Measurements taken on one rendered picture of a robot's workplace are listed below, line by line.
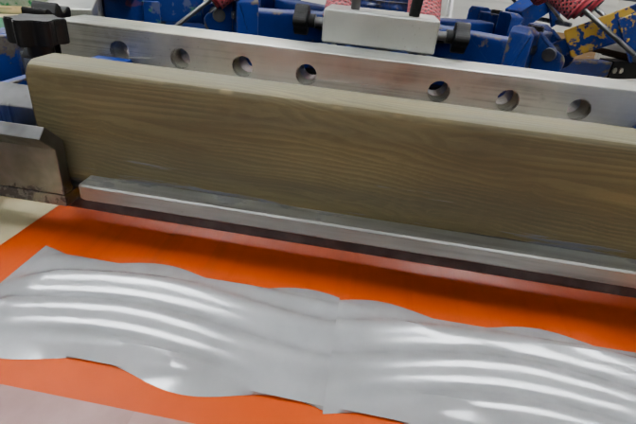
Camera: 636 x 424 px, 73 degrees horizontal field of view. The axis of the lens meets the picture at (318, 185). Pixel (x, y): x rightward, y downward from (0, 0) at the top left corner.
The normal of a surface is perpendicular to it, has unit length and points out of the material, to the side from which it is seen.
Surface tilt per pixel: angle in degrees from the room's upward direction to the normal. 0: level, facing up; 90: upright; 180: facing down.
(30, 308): 31
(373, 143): 90
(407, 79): 90
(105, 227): 0
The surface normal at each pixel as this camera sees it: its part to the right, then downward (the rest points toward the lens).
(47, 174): -0.14, 0.45
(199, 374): -0.01, -0.37
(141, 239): 0.09, -0.88
